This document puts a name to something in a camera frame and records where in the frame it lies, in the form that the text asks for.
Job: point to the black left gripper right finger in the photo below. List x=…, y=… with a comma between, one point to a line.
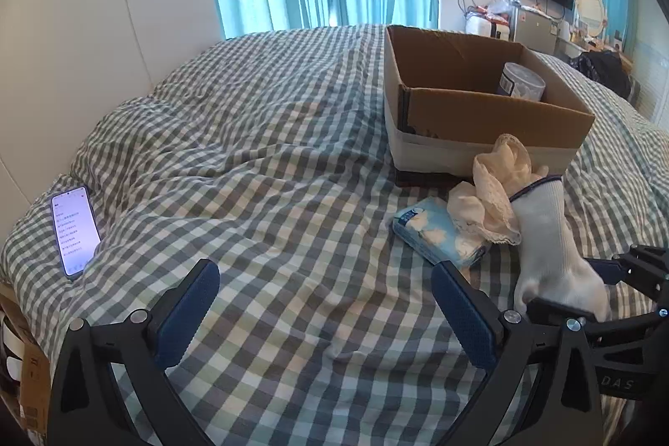
x=564, y=407

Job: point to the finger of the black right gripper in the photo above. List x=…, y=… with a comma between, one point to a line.
x=643, y=268
x=544, y=312

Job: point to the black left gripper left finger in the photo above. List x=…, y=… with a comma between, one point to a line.
x=86, y=406

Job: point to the white knit sock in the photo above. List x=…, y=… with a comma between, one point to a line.
x=551, y=266

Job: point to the beige lace cloth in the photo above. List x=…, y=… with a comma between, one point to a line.
x=481, y=210

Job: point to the blue tissue pack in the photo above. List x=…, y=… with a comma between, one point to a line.
x=427, y=228

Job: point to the cardboard box beside bed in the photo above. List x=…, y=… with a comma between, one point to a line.
x=25, y=371

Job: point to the smartphone with lit screen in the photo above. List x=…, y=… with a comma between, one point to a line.
x=75, y=230

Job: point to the black backpack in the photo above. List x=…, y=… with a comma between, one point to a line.
x=604, y=68

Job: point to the clear cylindrical jar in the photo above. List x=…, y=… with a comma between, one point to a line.
x=520, y=82

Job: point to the brown cardboard box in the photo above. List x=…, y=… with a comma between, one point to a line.
x=442, y=104

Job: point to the small silver refrigerator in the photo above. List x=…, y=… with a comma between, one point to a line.
x=535, y=30

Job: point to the oval white mirror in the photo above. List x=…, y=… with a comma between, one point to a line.
x=591, y=16

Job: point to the white suitcase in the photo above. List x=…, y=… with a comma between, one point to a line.
x=480, y=25

